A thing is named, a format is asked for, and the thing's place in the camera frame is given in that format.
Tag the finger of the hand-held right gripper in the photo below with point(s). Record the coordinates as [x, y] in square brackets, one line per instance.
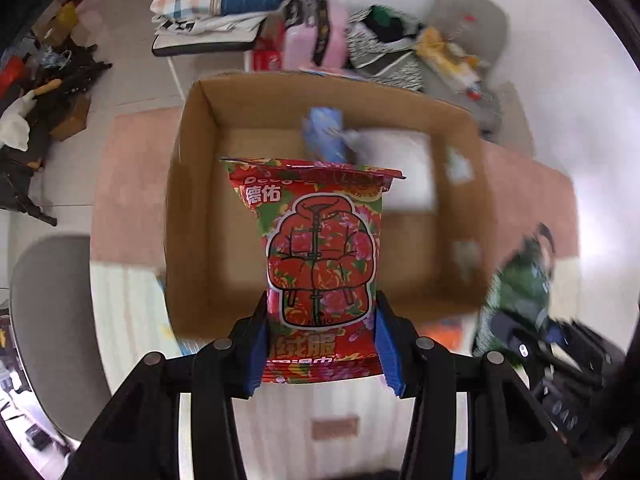
[544, 242]

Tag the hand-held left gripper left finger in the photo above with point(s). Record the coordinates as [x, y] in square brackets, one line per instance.
[256, 360]

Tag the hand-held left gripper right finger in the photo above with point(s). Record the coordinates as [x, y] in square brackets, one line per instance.
[388, 355]

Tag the green soft packet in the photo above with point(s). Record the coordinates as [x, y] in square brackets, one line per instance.
[520, 285]

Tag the red floral snack packet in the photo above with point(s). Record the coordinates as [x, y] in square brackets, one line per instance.
[320, 255]

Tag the brown cardboard box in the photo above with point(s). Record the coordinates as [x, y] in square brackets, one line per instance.
[210, 220]

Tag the white soft packet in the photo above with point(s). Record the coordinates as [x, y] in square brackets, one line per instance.
[405, 170]

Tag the blue soft packet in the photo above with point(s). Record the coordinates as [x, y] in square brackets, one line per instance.
[325, 132]

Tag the pale striped tablecloth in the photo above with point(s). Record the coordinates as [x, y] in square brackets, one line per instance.
[130, 320]

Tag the grey round chair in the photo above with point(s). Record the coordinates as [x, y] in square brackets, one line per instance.
[55, 320]

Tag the yellow plush toy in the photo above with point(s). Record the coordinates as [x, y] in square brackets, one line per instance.
[445, 52]

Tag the pink table mat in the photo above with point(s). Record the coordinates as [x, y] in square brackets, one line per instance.
[135, 180]

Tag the grey cushion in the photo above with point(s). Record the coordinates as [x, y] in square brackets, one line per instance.
[470, 20]

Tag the black white striped cloth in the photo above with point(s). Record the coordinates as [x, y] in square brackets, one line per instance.
[380, 50]

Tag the red box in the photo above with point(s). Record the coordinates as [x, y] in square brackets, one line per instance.
[267, 61]

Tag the small cardboard box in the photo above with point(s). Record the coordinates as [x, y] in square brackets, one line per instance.
[70, 117]

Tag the pink bag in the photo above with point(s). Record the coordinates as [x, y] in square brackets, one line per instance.
[317, 35]

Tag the white printed folded cloth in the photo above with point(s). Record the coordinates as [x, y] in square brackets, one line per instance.
[200, 24]

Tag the black tripod pile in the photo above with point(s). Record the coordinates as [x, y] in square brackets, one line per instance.
[50, 85]

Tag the yellow bag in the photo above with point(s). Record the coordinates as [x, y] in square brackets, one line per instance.
[65, 20]

